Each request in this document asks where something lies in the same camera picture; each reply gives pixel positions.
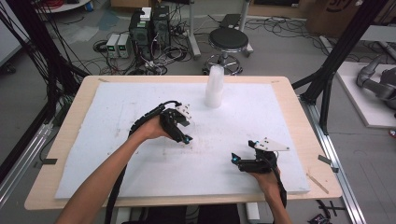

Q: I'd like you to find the black metal frame post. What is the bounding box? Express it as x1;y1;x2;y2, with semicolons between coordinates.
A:
291;0;390;135
0;0;90;132

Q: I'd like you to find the grey power supply unit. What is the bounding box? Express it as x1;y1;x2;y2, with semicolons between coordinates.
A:
117;33;133;59
106;33;121;59

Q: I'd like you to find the grey metal table leg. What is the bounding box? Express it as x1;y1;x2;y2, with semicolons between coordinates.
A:
186;0;203;61
238;0;254;58

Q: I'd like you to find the single clear cup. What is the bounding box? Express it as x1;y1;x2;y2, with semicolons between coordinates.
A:
181;118;199;146

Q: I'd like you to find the white foam sheet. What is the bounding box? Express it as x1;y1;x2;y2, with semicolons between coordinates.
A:
54;81;312;200

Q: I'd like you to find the black computer tower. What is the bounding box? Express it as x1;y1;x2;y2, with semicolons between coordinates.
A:
151;5;171;49
128;7;154;62

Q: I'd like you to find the white platform board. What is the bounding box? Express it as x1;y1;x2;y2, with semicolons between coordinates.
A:
335;60;396;130

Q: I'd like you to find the cardboard box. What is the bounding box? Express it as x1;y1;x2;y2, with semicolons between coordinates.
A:
305;0;376;39

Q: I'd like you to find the aluminium floor rail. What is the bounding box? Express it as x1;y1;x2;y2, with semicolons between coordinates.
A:
0;122;54;208
299;95;368;224

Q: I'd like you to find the light wooden table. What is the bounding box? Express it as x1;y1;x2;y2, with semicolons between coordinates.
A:
23;74;344;211

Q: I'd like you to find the black round stool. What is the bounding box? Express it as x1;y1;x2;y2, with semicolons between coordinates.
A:
203;27;250;77

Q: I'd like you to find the thin wooden stick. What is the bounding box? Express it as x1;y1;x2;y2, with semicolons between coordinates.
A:
305;172;330;195

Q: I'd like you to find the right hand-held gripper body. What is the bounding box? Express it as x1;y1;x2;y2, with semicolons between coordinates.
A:
237;136;290;175

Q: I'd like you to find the person's left hand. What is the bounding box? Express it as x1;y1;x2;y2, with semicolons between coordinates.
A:
139;115;172;142

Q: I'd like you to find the stack of white plastic cups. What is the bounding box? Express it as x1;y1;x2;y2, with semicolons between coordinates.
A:
204;64;226;109

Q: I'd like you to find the person's right hand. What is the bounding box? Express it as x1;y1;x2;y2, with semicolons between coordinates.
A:
249;167;282;194

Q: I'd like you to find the black sleeved left gripper cable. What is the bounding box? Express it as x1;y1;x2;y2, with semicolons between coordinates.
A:
104;100;183;224

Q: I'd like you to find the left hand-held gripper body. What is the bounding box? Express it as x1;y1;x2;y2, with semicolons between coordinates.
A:
158;104;193;144

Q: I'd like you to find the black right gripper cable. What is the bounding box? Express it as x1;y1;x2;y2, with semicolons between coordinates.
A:
271;161;288;209

